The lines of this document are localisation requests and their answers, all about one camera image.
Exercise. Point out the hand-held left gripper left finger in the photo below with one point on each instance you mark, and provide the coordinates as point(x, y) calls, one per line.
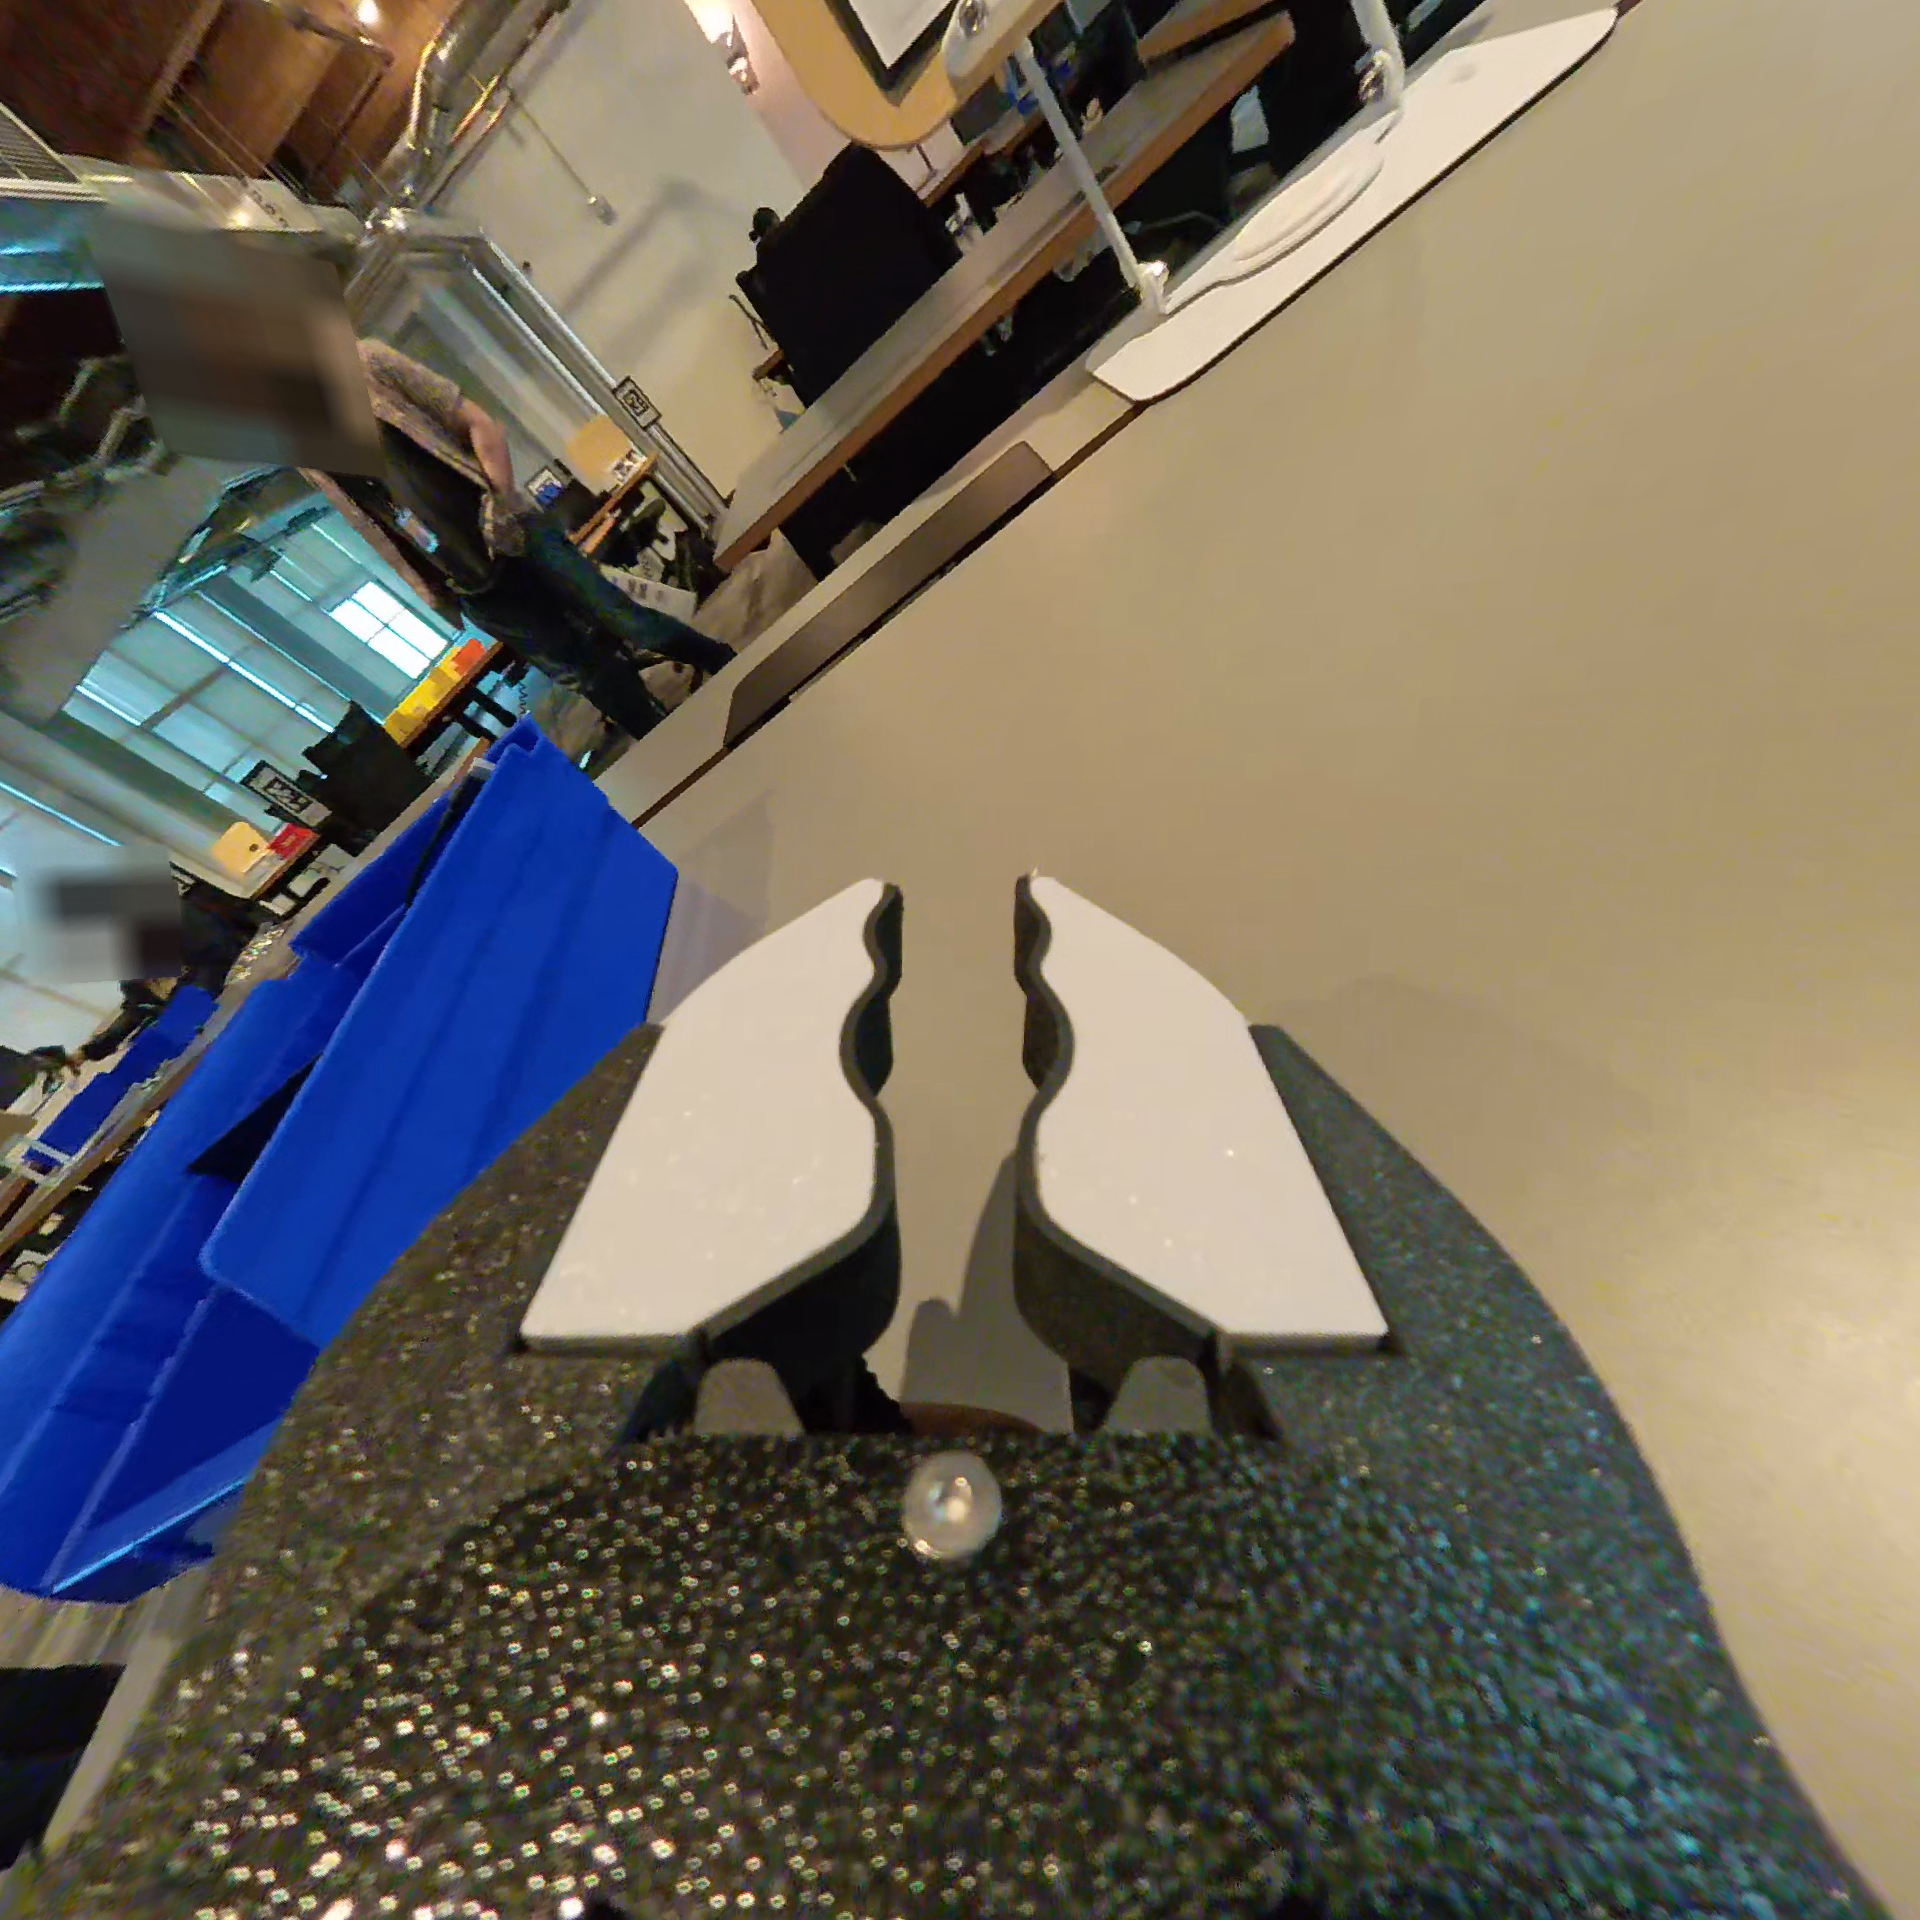
point(735, 1170)

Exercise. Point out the yellow storage bins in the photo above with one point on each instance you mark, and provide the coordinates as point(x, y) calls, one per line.
point(436, 698)

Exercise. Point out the blue plastic bin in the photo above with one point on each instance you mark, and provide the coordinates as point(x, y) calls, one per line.
point(451, 1049)

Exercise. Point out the white air vent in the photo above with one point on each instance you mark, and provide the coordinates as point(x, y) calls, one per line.
point(31, 148)

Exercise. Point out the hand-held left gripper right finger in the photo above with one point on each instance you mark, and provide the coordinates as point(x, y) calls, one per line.
point(1200, 1185)

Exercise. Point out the white document stand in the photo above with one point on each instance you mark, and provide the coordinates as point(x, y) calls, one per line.
point(1349, 224)

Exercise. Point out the wooden office desk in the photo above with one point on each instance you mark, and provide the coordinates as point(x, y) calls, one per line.
point(932, 381)

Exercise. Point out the printed instruction sheet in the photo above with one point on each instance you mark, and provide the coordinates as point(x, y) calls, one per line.
point(909, 18)

